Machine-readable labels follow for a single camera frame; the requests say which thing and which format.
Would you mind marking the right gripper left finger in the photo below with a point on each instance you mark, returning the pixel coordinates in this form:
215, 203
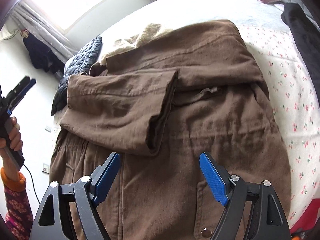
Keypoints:
54, 220

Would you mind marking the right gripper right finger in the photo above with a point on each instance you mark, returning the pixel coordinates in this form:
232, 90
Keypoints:
267, 218

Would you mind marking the brown cotton coat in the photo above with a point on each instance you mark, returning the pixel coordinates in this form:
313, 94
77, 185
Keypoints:
196, 89

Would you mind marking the left forearm floral sleeve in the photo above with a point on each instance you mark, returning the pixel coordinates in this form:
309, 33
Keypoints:
19, 218

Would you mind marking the dark clothes hanging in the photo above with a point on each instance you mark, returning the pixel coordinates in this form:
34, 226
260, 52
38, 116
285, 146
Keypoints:
40, 54

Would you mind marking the left hand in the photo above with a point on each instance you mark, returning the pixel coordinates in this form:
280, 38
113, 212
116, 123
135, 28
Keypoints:
16, 144

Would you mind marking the red object beside bed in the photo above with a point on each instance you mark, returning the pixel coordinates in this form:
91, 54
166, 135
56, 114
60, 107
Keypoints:
305, 223

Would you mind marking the black quilted jacket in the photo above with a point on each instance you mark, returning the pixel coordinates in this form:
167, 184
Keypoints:
80, 64

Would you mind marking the grey curtain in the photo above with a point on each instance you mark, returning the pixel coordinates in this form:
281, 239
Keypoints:
28, 18

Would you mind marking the floral cherry bed sheet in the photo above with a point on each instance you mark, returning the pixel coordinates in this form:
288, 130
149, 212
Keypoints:
295, 109

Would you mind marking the black garment on bed edge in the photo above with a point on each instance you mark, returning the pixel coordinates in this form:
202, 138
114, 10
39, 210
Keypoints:
306, 37

